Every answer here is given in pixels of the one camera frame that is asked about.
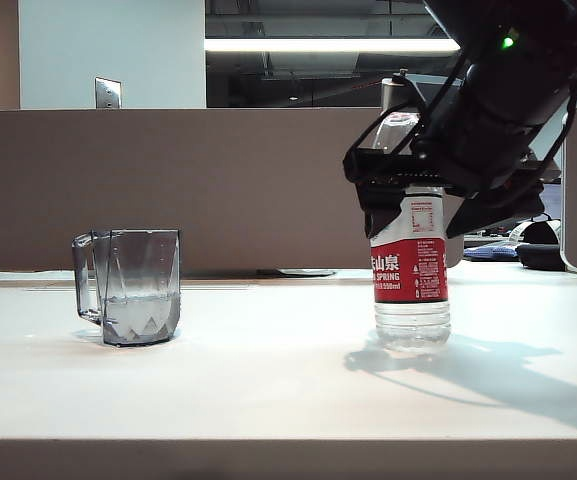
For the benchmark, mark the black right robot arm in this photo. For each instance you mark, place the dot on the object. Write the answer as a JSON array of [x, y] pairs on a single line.
[[533, 60]]

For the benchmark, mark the long white ceiling light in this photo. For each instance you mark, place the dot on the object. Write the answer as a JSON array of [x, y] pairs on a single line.
[[328, 45]]

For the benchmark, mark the black backpack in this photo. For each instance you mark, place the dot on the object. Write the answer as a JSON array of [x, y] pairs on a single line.
[[540, 235]]

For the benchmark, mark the grey transparent faceted mug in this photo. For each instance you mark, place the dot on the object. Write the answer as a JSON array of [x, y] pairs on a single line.
[[138, 290]]

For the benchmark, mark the blue cloth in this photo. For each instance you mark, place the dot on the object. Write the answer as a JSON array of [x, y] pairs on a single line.
[[490, 252]]

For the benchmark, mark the wide black computer monitor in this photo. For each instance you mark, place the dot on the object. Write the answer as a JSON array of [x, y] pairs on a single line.
[[553, 200]]

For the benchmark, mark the metal wall switch plate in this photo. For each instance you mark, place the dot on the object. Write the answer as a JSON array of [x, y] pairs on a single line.
[[108, 93]]

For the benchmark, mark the clear red-label mineral water bottle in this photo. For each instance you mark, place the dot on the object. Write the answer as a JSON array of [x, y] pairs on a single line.
[[410, 280]]

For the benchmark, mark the white paper tag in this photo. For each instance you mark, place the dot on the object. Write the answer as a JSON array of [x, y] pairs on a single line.
[[518, 232]]

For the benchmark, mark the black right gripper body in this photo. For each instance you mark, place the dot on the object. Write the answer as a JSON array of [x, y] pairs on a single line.
[[473, 150]]

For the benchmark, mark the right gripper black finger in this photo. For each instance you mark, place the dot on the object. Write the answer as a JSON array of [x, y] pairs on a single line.
[[493, 212], [380, 207]]

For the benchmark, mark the black oval pouch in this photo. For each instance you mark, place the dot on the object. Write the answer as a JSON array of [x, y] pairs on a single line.
[[538, 256]]

